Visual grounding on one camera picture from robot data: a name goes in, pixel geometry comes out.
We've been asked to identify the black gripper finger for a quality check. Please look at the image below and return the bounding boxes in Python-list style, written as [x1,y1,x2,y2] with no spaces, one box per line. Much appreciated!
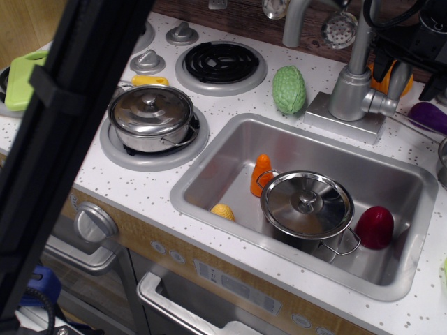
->
[418,72,446,101]
[373,50,395,81]

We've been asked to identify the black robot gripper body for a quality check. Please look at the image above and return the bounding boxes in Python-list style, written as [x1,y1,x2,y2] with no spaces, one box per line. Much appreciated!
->
[369,6,446,75]

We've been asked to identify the silver faucet lever handle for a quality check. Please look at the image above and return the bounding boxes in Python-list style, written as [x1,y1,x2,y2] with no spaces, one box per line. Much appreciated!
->
[362,61,413,116]

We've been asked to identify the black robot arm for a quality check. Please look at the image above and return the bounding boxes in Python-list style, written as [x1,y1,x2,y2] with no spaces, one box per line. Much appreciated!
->
[362,1,446,101]

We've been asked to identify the orange toy pepper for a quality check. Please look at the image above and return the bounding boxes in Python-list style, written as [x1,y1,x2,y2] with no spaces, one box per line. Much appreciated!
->
[371,60,413,98]

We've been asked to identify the purple toy eggplant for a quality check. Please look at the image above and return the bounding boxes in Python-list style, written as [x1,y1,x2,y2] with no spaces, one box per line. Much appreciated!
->
[408,102,446,135]

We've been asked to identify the hanging silver strainer spoon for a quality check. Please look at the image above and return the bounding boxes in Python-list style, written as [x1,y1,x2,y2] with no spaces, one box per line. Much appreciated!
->
[321,10,358,50]

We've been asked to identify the silver toy faucet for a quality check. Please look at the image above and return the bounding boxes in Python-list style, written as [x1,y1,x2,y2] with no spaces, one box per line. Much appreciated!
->
[304,14,400,144]

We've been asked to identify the steel pot at right edge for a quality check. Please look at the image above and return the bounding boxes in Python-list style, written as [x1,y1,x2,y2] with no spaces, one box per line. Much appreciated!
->
[437,138,447,188]

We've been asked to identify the green bumpy toy vegetable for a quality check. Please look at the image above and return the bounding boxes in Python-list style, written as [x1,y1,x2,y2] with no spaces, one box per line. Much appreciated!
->
[272,66,307,114]

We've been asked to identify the stainless steel sink basin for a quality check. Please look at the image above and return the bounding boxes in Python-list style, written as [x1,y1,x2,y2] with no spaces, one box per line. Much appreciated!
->
[170,114,438,302]

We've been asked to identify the hanging silver ladle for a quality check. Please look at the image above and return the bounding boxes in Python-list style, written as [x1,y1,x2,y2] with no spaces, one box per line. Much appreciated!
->
[261,0,290,20]

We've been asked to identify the red toy egg-shaped vegetable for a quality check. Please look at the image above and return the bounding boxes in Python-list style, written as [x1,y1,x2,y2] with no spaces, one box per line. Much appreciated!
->
[355,206,394,250]

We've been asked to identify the orange toy carrot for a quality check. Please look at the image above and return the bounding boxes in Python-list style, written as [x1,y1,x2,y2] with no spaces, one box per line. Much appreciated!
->
[250,154,273,197]

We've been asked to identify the back right black burner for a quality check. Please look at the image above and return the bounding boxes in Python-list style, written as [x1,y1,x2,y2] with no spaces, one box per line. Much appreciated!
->
[175,41,268,97]

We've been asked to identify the black burner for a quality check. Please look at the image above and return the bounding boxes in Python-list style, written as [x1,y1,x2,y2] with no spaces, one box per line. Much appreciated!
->
[132,21,155,54]
[175,41,268,97]

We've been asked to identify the steel pot in sink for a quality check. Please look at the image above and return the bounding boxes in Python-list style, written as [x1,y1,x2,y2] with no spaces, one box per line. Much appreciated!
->
[260,170,361,262]

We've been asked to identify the grey stove knob top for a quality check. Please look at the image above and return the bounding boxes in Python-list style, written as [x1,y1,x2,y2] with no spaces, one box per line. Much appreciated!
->
[166,22,198,46]

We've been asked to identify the grey stove knob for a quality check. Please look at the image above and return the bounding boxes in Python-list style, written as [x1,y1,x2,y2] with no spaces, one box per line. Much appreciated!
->
[166,22,198,46]
[130,50,166,75]

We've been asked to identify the yellow toy corn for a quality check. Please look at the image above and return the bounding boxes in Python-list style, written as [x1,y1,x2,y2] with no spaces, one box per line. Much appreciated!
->
[210,203,235,221]

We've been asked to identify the grey stove knob middle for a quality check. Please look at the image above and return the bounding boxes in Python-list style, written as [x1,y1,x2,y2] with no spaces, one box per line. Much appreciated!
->
[130,50,166,75]

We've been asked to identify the back left black burner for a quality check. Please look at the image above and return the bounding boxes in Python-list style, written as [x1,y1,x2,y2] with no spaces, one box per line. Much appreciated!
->
[132,21,155,54]

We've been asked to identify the steel pot on stove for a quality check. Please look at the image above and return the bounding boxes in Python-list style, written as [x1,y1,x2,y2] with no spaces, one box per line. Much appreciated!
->
[108,84,198,153]

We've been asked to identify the silver oven dial knob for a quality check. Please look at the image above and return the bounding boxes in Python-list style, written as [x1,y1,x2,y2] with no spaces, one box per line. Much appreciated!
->
[73,202,118,244]

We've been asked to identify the green toy cutting board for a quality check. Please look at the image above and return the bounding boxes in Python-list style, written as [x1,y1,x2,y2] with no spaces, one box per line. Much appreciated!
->
[5,50,49,112]

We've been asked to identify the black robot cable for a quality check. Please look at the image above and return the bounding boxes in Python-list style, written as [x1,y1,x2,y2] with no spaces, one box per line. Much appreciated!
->
[361,0,432,32]

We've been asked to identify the front burner grey ring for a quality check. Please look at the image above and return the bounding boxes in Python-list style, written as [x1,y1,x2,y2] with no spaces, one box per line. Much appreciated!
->
[99,105,210,172]

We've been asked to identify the black foreground camera pole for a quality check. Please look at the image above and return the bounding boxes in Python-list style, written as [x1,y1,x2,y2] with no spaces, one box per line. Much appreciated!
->
[1,1,153,333]

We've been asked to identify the grey dishwasher door handle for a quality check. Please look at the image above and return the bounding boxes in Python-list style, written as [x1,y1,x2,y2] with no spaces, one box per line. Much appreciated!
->
[137,271,282,334]

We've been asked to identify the grey oven door handle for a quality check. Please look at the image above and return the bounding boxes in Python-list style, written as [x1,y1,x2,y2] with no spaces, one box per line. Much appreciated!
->
[44,215,118,276]

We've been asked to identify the blue clamp with black cable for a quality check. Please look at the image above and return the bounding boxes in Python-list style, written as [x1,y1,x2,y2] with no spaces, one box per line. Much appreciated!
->
[20,265,61,334]

